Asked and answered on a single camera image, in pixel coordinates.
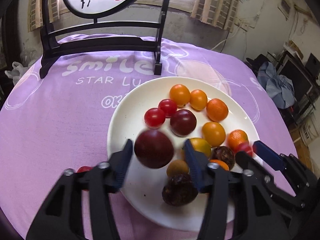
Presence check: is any red cherry tomato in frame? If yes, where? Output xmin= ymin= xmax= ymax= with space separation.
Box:
xmin=77 ymin=166 xmax=93 ymax=173
xmin=236 ymin=142 xmax=253 ymax=157
xmin=144 ymin=108 xmax=165 ymax=129
xmin=158 ymin=99 xmax=177 ymax=118

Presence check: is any small yellow-green fruit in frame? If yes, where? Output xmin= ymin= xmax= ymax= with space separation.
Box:
xmin=167 ymin=159 xmax=189 ymax=177

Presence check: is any large dark red plum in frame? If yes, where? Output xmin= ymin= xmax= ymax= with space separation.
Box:
xmin=134 ymin=129 xmax=175 ymax=169

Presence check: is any large orange mandarin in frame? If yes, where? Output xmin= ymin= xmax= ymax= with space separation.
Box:
xmin=210 ymin=159 xmax=229 ymax=171

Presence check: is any small orange mandarin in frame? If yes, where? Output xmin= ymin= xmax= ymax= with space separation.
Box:
xmin=227 ymin=129 xmax=249 ymax=154

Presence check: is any orange cherry tomato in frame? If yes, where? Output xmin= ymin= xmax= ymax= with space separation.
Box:
xmin=189 ymin=89 xmax=208 ymax=111
xmin=169 ymin=84 xmax=190 ymax=107
xmin=201 ymin=122 xmax=226 ymax=147

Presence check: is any white bucket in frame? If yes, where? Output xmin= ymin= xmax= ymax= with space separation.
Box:
xmin=299 ymin=113 xmax=320 ymax=146

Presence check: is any yellow-green tomato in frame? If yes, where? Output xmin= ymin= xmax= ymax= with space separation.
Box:
xmin=189 ymin=137 xmax=212 ymax=159

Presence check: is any blue clothes pile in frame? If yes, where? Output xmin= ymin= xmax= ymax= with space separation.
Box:
xmin=257 ymin=61 xmax=295 ymax=109

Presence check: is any black monitor shelf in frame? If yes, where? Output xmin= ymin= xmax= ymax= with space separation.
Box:
xmin=245 ymin=50 xmax=319 ymax=126

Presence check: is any purple tablecloth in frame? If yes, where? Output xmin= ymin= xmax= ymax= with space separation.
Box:
xmin=1 ymin=39 xmax=296 ymax=237

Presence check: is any white oval plate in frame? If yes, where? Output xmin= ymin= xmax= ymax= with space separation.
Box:
xmin=106 ymin=76 xmax=264 ymax=232

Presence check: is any white plastic bag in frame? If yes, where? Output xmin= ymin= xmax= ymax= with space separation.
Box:
xmin=4 ymin=61 xmax=29 ymax=85

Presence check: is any right beige curtain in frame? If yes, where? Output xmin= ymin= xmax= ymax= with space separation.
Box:
xmin=191 ymin=0 xmax=240 ymax=32

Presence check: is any beige curtain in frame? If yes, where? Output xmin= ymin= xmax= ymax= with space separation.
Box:
xmin=191 ymin=0 xmax=240 ymax=32
xmin=26 ymin=0 xmax=70 ymax=33

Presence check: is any left beige curtain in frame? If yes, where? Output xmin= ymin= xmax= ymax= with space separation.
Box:
xmin=26 ymin=0 xmax=70 ymax=33

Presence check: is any black framed round screen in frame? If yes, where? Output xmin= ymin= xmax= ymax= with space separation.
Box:
xmin=39 ymin=0 xmax=170 ymax=79

